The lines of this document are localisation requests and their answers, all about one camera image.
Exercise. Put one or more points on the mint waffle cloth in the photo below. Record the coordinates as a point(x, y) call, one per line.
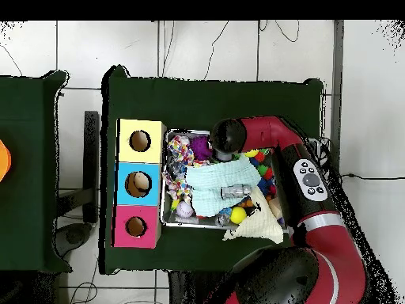
point(208, 180)

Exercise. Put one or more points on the shallow clear mesh bin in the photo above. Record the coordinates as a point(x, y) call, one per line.
point(190, 223)

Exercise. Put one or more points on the silver toy camera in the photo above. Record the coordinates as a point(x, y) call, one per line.
point(235, 191)

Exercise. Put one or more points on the purple spiky ball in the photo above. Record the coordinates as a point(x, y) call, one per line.
point(201, 148)

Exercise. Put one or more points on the cream waffle cloth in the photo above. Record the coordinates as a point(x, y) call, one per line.
point(259, 226)

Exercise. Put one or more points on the colourful confetti print packet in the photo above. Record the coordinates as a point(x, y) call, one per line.
point(180, 148)

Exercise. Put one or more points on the yellow ball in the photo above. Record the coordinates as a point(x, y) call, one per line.
point(251, 154)
point(238, 215)

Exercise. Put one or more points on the dark green tablecloth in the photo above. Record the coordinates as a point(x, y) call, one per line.
point(190, 104)
point(25, 126)

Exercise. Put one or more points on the wooden box with three holes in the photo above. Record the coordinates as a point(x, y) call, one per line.
point(148, 193)

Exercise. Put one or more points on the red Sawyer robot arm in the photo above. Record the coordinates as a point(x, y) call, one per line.
point(300, 190)

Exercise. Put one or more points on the orange round object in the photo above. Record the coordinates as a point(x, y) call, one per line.
point(3, 161)

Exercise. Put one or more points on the dark grey floor base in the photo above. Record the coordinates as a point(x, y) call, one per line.
point(74, 236)

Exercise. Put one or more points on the white baseball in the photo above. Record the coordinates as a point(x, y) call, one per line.
point(185, 209)

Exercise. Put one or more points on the black pedestal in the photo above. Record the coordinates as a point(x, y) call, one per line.
point(190, 288)

